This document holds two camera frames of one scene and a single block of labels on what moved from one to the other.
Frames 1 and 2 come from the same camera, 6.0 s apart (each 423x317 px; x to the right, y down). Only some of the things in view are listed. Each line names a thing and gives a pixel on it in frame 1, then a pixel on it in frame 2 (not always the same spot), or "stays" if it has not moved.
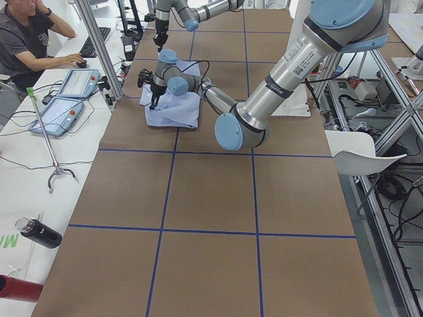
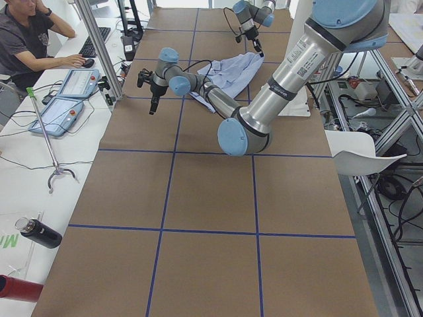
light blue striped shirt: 174,111 to 232,74
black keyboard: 87,49 stays
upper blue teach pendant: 80,83 stays
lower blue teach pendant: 58,117 stays
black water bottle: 37,230 stays
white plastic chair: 353,153 stays
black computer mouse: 82,65 to 88,63
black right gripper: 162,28 to 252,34
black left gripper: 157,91 stays
